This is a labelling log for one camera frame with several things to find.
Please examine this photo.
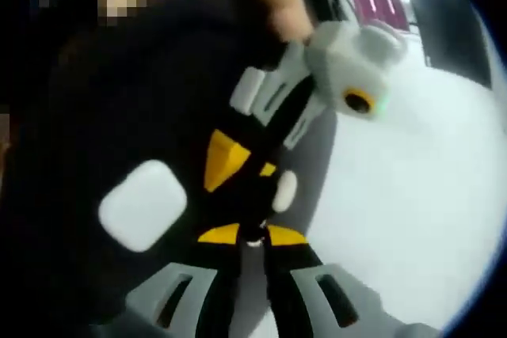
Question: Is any white rectangular earphone charging case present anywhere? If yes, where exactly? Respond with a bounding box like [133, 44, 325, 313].
[97, 159, 187, 253]

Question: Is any small black earphone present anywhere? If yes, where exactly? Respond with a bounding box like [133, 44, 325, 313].
[245, 221, 265, 247]

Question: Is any white oval earphone charging case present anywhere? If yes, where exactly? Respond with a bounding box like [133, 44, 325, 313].
[273, 170, 298, 213]

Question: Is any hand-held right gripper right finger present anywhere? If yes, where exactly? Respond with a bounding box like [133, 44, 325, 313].
[263, 223, 440, 338]

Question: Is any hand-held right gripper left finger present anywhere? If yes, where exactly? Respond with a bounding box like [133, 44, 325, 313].
[125, 222, 245, 338]

